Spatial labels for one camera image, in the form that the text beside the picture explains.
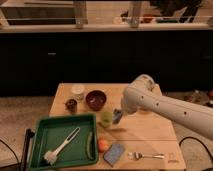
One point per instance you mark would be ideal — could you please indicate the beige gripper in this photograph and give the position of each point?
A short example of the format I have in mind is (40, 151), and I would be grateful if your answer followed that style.
(124, 112)

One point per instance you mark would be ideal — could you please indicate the blue grey towel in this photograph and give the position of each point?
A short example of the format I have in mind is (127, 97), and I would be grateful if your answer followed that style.
(117, 115)

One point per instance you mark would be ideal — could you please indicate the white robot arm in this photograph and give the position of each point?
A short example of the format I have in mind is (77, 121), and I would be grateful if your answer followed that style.
(139, 94)

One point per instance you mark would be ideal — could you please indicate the dark purple bowl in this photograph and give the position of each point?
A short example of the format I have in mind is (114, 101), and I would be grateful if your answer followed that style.
(96, 100)

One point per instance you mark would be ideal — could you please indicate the green cup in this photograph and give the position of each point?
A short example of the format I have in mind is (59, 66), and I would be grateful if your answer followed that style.
(106, 119)

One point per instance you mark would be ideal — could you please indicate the orange toy fruit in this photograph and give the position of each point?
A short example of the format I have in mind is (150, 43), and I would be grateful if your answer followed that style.
(103, 145)

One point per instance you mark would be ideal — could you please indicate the blue sponge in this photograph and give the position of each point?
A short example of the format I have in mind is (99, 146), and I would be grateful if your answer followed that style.
(113, 154)

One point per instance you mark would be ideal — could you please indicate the silver fork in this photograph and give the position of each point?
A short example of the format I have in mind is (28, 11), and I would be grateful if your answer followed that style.
(138, 155)

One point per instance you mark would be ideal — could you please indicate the white cup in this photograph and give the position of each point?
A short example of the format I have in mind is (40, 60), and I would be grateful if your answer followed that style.
(78, 91)

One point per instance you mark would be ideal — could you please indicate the small dark brown cup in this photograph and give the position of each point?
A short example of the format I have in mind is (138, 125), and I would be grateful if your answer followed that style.
(71, 105)

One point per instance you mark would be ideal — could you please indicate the green plastic tray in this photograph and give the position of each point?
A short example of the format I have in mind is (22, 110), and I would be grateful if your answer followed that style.
(51, 132)

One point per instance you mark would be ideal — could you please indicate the white dish brush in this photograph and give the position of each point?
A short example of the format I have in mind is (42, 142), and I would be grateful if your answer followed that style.
(51, 156)

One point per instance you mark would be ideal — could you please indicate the black stand left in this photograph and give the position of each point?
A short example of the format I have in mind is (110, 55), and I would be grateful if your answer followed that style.
(29, 134)

